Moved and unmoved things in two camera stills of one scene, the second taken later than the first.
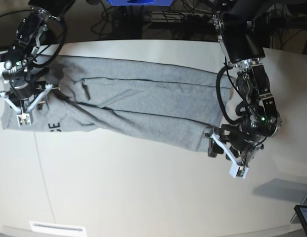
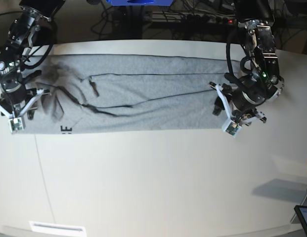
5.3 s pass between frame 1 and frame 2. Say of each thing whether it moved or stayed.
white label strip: stayed
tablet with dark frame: stayed
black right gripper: moved
